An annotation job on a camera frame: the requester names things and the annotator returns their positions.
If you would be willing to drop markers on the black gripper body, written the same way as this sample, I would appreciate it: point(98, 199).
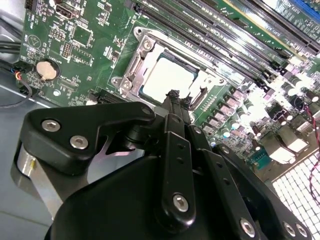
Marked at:
point(112, 212)

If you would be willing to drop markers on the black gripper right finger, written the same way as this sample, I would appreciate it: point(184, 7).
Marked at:
point(225, 180)

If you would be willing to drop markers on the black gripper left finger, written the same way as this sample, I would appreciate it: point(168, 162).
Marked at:
point(75, 120)

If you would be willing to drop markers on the locking lever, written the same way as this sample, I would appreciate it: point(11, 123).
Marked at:
point(200, 98)

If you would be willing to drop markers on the metal socket cover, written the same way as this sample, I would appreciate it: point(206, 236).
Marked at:
point(146, 67)

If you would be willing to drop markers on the silver CPU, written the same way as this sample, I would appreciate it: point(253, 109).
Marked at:
point(170, 80)

